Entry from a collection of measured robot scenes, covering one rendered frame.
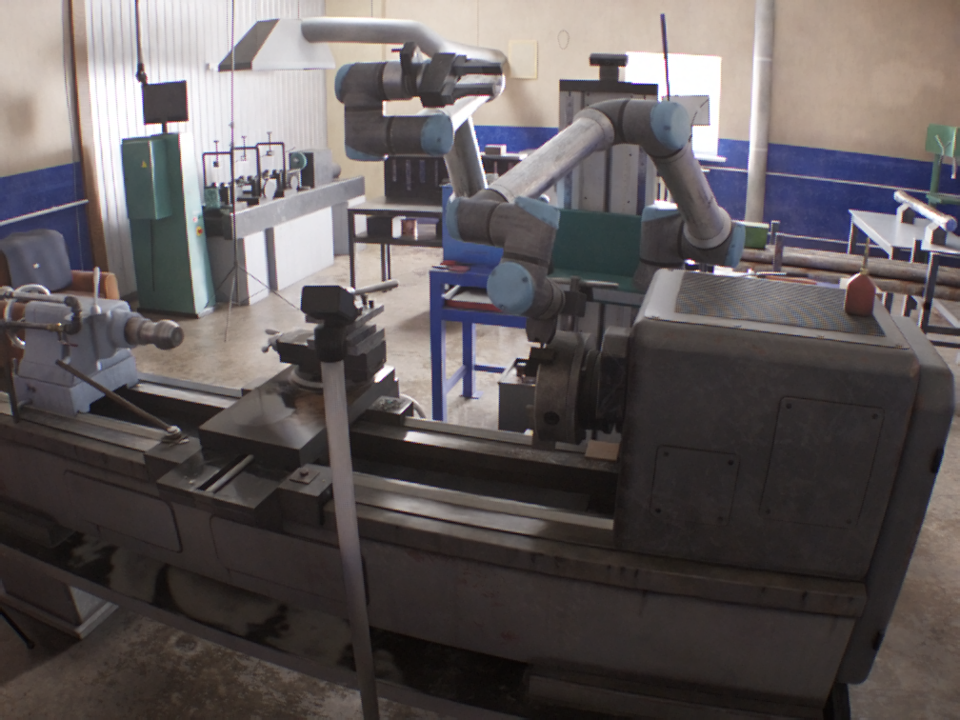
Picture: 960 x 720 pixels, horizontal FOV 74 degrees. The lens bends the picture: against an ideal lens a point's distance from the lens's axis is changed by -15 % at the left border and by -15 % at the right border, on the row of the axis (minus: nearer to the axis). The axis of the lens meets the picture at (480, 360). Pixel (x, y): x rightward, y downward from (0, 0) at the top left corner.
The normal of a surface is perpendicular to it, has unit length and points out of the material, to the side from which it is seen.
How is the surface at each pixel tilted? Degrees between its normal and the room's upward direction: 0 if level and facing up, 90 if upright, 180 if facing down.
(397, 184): 90
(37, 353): 66
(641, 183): 90
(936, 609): 0
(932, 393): 47
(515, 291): 74
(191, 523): 90
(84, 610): 90
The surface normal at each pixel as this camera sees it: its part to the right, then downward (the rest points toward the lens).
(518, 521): 0.00, -0.93
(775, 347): -0.22, -0.42
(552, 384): -0.29, -0.06
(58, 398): -0.32, 0.34
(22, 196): 0.95, 0.11
